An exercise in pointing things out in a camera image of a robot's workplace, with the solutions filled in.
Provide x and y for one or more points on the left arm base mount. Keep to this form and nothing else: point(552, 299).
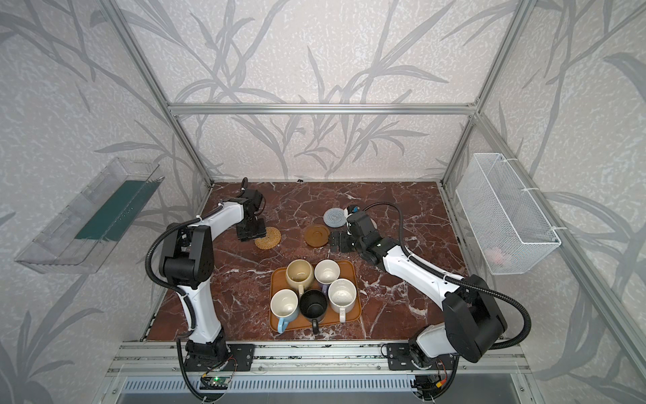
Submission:
point(222, 357)

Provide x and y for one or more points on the white speckled mug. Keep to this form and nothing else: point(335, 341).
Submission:
point(342, 294)

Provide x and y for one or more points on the beige ceramic mug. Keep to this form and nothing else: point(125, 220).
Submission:
point(300, 276)

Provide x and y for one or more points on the clear plastic wall bin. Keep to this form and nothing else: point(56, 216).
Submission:
point(80, 238)

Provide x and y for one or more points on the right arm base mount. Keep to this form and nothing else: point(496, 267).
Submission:
point(404, 356)

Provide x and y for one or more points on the brown wooden saucer coaster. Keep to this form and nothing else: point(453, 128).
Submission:
point(317, 235)

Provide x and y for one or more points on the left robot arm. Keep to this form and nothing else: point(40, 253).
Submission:
point(182, 260)

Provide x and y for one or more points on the orange serving tray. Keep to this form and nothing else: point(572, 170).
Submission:
point(278, 282)

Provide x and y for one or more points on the aluminium front rail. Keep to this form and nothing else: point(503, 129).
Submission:
point(320, 357)

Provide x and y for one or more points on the purple ceramic mug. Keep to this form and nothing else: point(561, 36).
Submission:
point(326, 272)

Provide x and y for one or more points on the black ceramic mug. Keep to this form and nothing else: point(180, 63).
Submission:
point(313, 306)

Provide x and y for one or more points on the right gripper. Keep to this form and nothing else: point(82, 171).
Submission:
point(344, 240)

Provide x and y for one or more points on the light blue mug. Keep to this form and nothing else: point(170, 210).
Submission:
point(285, 306)

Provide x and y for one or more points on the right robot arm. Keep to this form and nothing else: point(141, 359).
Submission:
point(472, 319)

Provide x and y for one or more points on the woven straw coaster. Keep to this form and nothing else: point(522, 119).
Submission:
point(270, 240)

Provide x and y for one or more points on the white wire mesh basket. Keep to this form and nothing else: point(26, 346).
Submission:
point(511, 230)

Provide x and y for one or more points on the grey woven coaster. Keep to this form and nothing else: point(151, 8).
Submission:
point(335, 217)

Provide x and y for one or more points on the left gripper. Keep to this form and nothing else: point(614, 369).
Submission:
point(250, 228)

